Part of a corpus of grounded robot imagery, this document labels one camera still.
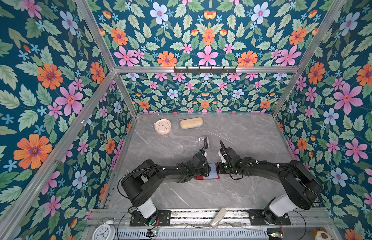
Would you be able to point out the black hook rail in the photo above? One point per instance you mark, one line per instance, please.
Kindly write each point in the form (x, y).
(203, 70)

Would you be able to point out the white remote control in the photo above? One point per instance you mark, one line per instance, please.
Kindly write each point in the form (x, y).
(218, 217)

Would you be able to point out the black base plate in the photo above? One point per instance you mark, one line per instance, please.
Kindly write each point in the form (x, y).
(159, 218)
(259, 217)

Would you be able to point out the white alarm clock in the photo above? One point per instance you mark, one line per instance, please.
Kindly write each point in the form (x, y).
(104, 232)

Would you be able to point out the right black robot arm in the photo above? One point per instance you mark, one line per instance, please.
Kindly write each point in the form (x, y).
(301, 186)

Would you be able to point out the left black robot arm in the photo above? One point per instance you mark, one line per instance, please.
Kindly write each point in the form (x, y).
(141, 183)

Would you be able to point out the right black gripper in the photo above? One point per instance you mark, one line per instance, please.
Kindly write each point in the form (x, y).
(219, 166)

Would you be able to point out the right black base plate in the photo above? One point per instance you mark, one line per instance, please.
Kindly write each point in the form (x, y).
(259, 217)

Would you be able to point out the white perforated cable duct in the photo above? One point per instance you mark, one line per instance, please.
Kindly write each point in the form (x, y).
(191, 234)

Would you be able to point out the plush toy animal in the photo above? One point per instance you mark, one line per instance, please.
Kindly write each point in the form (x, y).
(321, 234)

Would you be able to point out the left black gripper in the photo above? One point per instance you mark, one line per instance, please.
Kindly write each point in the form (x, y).
(207, 168)

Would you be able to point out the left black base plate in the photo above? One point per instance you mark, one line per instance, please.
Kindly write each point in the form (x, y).
(159, 218)

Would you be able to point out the red card holder wallet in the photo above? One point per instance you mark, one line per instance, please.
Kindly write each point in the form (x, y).
(213, 175)

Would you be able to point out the pink round clock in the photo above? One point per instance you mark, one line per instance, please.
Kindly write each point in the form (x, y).
(163, 126)

